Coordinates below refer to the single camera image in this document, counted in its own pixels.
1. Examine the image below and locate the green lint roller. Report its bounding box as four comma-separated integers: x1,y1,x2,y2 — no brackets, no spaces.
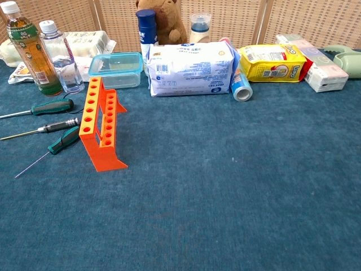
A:
323,45,361,79

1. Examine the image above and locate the yellow snack bag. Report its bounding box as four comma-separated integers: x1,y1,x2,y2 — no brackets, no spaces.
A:
238,44,308,83

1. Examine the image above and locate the white wet wipes pack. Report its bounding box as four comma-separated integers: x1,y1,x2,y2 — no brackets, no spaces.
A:
147,41,240,97

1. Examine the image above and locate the red yellow snack box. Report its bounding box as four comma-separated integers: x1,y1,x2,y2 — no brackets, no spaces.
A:
303,58,314,81

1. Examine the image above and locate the large green-handled screwdriver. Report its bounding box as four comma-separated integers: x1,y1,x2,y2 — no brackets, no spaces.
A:
0,98,82,120

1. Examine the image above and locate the green tea bottle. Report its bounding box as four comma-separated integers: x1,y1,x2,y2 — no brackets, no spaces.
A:
0,1,63,97

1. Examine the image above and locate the blue white spray can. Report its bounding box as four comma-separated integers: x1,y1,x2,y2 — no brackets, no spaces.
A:
135,9,159,76

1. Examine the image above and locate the clear water bottle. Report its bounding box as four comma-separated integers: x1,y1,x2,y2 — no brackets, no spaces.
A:
38,20,85,94

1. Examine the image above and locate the black metal precision screwdriver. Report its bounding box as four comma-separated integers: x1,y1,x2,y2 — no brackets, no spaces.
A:
0,117,81,141

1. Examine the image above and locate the clear blue-lidded food container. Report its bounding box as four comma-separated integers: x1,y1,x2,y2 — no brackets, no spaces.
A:
88,52,144,89

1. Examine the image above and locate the brown capybara plush toy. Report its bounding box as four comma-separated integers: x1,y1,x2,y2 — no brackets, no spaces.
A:
135,0,188,45

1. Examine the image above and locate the small green-handled screwdriver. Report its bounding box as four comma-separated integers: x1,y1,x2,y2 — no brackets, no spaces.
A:
14,125,81,179

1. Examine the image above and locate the white clear-capped sauce bottle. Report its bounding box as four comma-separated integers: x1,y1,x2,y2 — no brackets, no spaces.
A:
188,13,212,44

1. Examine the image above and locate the blue felt table cover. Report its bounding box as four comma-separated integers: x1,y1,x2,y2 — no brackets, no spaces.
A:
0,47,361,271

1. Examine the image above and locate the wicker folding screen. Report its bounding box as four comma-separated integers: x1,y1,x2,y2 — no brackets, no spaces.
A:
0,0,361,53

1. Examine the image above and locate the orange tool rack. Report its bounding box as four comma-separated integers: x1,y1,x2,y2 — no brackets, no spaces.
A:
78,76,129,173

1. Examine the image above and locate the pastel tissue pack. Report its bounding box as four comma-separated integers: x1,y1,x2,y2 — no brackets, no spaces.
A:
275,33,350,93

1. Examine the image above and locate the white toilet paper pack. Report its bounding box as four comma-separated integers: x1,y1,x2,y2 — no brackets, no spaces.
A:
0,30,117,68

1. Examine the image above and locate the blue plastic wrap roll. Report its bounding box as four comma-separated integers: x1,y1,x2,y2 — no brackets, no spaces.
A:
218,37,253,102

